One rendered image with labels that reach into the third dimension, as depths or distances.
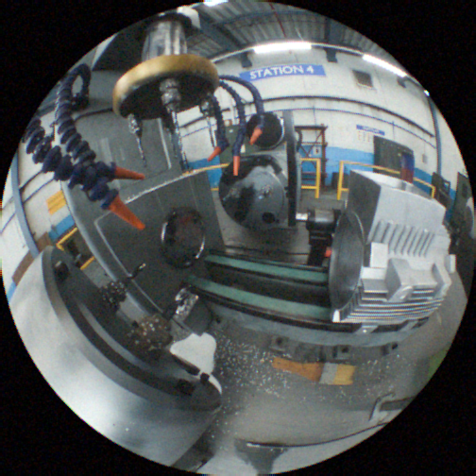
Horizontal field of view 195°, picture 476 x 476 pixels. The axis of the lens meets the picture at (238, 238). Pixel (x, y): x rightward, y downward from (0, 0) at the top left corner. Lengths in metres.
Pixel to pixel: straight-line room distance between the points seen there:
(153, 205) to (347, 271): 0.41
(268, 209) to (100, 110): 0.54
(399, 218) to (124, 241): 0.36
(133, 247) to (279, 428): 0.46
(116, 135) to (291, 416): 0.73
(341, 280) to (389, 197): 0.20
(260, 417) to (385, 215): 0.39
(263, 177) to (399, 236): 0.34
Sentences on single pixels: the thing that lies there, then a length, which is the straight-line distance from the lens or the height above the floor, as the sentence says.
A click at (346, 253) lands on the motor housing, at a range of 0.33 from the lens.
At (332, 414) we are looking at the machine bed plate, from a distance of 0.42.
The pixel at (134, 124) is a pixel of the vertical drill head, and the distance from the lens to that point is 0.28.
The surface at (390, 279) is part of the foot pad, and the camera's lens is 0.18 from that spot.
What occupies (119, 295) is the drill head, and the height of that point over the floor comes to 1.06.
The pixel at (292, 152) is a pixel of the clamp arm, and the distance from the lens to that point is 0.30.
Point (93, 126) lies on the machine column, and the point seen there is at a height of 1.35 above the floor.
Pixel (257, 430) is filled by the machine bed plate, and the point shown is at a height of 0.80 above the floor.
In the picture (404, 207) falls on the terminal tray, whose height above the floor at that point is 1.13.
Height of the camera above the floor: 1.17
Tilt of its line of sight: 33 degrees down
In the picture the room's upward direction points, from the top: 11 degrees counter-clockwise
